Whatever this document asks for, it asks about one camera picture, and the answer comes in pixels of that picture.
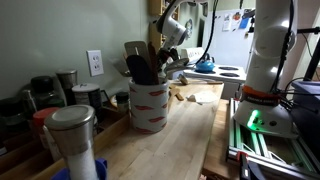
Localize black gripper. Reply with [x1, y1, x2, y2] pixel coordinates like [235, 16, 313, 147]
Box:
[157, 47, 180, 68]

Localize white refrigerator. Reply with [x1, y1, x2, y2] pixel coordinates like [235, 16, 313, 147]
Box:
[201, 8, 256, 73]

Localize metal serving spoon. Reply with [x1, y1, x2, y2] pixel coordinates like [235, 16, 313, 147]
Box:
[164, 58, 190, 73]

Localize black tripod stand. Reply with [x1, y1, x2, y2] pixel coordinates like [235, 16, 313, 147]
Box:
[292, 26, 320, 83]

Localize grey blue equipment box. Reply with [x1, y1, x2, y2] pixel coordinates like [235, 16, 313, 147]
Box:
[290, 79, 320, 161]

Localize metal turner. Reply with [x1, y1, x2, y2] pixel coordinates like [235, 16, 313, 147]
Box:
[107, 57, 133, 78]

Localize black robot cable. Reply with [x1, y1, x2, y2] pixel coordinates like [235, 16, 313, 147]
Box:
[194, 0, 219, 66]

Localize blue plastic holder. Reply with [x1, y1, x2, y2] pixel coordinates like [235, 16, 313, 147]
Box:
[49, 158, 108, 180]

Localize white electric stove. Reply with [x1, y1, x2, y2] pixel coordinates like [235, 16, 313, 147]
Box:
[179, 46, 248, 101]

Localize white paper note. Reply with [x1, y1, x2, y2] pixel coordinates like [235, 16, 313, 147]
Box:
[222, 13, 233, 32]

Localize grey slotted turner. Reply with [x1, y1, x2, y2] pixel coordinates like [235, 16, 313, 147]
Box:
[124, 40, 153, 68]

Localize blue paper note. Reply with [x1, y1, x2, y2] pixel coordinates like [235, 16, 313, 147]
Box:
[238, 16, 250, 30]

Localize dark brown wooden spoon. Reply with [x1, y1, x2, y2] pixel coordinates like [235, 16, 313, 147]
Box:
[147, 42, 160, 85]

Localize steel lid pepper grinder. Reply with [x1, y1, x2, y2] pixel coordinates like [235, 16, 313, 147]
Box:
[55, 68, 78, 107]

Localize glass salt shaker steel lid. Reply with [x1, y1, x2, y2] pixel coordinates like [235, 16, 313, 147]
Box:
[44, 104, 101, 180]

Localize blue kettle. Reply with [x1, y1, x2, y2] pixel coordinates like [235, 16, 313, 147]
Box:
[194, 53, 216, 74]

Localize white lid black label jar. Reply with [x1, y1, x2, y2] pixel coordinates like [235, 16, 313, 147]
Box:
[71, 83, 103, 124]

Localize wooden rice paddle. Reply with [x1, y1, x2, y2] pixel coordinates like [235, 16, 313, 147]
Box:
[168, 85, 181, 98]

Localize red black clamp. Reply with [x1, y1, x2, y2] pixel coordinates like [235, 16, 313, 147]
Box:
[238, 152, 268, 180]

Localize black plastic spatula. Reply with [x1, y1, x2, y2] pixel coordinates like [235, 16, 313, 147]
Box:
[125, 54, 154, 86]

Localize paper note red picture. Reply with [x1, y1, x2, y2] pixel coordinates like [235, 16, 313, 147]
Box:
[231, 11, 243, 33]

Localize round wall clock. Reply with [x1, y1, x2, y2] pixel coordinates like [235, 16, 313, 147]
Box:
[185, 18, 194, 39]

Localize white paper towel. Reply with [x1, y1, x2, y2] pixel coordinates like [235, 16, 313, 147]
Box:
[186, 90, 219, 106]

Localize aluminium profile frame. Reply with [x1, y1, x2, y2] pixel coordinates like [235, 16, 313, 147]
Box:
[226, 98, 320, 180]

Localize white electrical outlet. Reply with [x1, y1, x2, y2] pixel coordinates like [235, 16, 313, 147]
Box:
[85, 49, 105, 78]

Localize black cable bundle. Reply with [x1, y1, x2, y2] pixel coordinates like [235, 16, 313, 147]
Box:
[276, 76, 320, 105]

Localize black lid green jar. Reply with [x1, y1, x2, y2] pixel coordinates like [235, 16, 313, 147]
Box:
[30, 75, 66, 109]

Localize small black lid jar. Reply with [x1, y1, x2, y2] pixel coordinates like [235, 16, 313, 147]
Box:
[115, 90, 130, 115]

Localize red lid spice jar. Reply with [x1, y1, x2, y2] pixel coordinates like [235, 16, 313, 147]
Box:
[32, 106, 63, 161]

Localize dark glass jar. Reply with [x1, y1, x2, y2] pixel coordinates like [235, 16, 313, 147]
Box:
[0, 96, 31, 134]

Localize wooden tray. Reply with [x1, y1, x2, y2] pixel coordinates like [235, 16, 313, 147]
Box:
[0, 106, 131, 180]

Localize white crock red peppers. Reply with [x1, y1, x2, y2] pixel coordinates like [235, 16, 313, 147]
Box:
[128, 77, 171, 135]

